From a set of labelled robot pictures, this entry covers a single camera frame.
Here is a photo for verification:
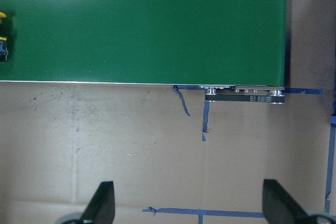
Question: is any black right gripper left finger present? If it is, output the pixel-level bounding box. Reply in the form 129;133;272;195
81;181;115;223

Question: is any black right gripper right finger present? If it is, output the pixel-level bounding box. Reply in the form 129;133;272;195
262;179;312;223

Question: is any yellow mushroom push button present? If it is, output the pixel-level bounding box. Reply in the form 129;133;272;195
0;12;8;62

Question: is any green conveyor belt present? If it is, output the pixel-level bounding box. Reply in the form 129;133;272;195
1;0;286;103

